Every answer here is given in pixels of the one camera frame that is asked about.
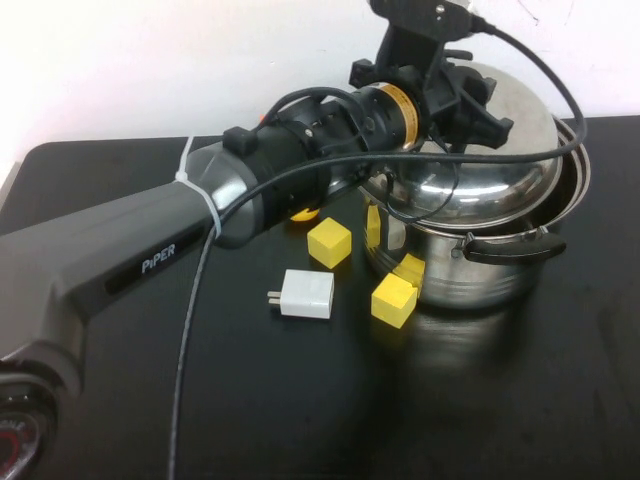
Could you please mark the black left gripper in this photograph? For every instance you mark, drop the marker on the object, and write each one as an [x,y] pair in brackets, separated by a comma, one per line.
[395,112]

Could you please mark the steel lid with black knob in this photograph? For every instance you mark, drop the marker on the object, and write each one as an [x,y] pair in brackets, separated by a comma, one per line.
[505,180]

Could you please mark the yellow rubber duck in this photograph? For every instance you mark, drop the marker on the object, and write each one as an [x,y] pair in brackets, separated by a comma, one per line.
[305,216]

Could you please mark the yellow cube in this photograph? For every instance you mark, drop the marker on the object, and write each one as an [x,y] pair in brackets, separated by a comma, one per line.
[328,242]
[392,302]

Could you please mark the white plug charger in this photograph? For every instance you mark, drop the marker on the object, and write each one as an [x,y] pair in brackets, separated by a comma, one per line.
[307,295]

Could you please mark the white zip tie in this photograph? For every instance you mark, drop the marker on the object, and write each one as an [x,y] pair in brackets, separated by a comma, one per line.
[192,187]

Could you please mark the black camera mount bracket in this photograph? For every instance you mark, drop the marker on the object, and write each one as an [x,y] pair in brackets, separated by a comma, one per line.
[405,47]

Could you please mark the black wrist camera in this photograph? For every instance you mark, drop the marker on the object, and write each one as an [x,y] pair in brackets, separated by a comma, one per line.
[425,12]

